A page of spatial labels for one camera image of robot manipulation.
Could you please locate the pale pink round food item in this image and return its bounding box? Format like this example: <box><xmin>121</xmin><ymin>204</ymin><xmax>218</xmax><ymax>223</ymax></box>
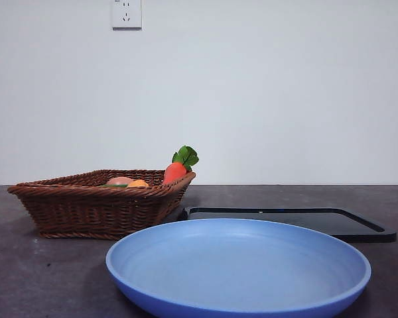
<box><xmin>105</xmin><ymin>176</ymin><xmax>135</xmax><ymax>187</ymax></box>

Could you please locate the white wall power socket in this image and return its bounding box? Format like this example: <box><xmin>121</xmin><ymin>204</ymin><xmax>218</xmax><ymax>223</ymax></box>
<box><xmin>111</xmin><ymin>0</ymin><xmax>143</xmax><ymax>31</ymax></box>

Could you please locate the brown woven wicker basket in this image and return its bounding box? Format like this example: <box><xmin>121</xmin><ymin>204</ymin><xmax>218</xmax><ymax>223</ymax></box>
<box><xmin>7</xmin><ymin>169</ymin><xmax>197</xmax><ymax>240</ymax></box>

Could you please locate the black rectangular tray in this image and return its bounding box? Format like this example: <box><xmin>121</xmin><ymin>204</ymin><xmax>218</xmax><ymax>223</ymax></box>
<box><xmin>178</xmin><ymin>207</ymin><xmax>397</xmax><ymax>244</ymax></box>

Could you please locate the blue round plate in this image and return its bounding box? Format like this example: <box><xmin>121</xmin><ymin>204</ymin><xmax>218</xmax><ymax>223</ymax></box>
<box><xmin>105</xmin><ymin>218</ymin><xmax>372</xmax><ymax>318</ymax></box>

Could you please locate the orange carrot with green leaves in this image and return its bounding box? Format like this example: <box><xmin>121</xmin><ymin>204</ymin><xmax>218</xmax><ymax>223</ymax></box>
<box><xmin>162</xmin><ymin>145</ymin><xmax>200</xmax><ymax>186</ymax></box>

